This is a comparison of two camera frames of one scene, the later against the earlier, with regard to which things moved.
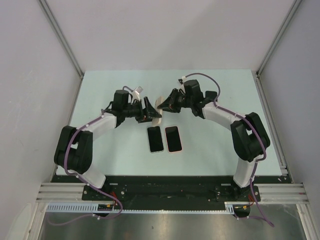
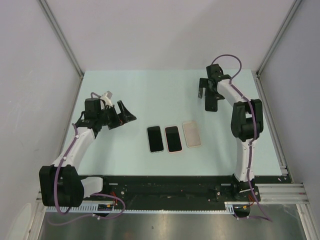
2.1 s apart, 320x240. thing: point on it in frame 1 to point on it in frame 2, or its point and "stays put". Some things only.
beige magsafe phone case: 159,101 to 191,133
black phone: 155,139 stays put
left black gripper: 147,114 to 120,119
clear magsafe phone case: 155,139 stays put
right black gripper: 171,102 to 204,83
